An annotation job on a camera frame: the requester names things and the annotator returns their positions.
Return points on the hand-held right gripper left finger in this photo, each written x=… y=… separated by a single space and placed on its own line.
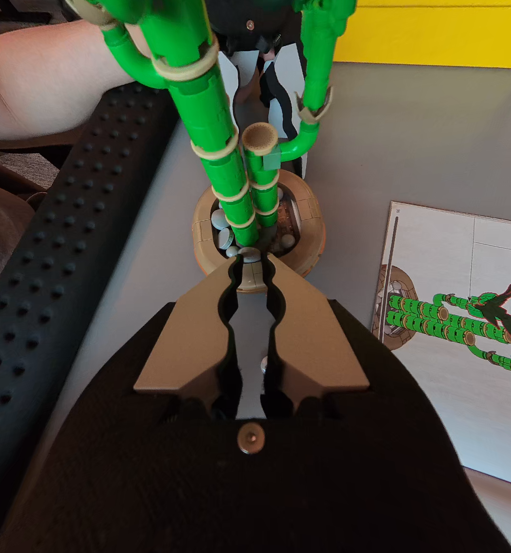
x=186 y=345

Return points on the stacked yellow storage bins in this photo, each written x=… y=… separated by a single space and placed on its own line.
x=432 y=34

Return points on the single round lego dome piece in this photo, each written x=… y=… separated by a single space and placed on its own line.
x=249 y=254

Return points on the green lego bamboo plant model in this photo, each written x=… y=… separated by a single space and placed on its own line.
x=307 y=242

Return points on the cluster of white lego pebbles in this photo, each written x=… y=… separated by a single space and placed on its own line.
x=264 y=363

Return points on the lego instruction booklet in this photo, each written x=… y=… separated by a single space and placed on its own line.
x=432 y=242

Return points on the person's left forearm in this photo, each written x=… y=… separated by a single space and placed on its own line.
x=43 y=77

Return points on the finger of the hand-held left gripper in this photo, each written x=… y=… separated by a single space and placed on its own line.
x=292 y=69
x=227 y=69

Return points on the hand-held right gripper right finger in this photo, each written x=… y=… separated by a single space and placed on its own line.
x=316 y=345

